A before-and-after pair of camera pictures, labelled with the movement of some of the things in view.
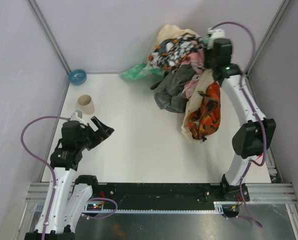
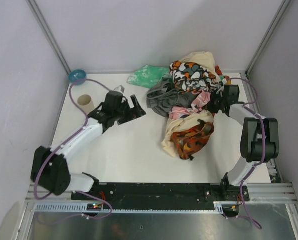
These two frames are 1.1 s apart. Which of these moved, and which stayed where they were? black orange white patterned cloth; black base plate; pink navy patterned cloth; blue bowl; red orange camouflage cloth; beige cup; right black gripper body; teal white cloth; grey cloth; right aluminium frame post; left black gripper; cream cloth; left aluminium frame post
Moved: teal white cloth; red orange camouflage cloth; left black gripper; pink navy patterned cloth; cream cloth; right black gripper body; black orange white patterned cloth; grey cloth
Stayed: beige cup; black base plate; right aluminium frame post; blue bowl; left aluminium frame post
